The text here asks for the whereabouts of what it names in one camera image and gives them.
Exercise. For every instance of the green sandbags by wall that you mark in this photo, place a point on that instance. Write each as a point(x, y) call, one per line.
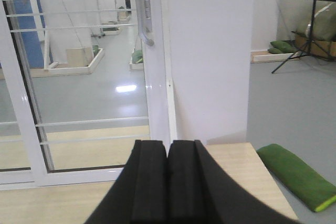
point(281, 47)

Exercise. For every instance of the silver door handle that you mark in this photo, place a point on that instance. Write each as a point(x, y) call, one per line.
point(144, 17)

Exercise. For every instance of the white sliding glass door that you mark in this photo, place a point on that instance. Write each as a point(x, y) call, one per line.
point(87, 118)

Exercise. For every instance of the green sandbag in tray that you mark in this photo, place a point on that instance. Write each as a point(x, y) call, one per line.
point(137, 57)

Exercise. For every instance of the white fixed glass door panel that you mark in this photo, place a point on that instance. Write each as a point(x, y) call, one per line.
point(22, 109)

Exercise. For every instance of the wooden box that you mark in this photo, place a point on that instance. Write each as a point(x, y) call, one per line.
point(79, 57)

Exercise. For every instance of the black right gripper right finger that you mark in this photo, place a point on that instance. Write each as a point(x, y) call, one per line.
point(200, 191)

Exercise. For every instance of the green sandbag on floor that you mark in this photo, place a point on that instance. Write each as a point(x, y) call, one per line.
point(296, 175)

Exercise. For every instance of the white door frame post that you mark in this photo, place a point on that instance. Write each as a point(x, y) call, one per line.
point(168, 70)

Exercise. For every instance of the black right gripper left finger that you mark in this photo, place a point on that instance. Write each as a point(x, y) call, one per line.
point(139, 195)

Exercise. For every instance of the blue panel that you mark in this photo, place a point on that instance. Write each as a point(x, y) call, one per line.
point(30, 41)

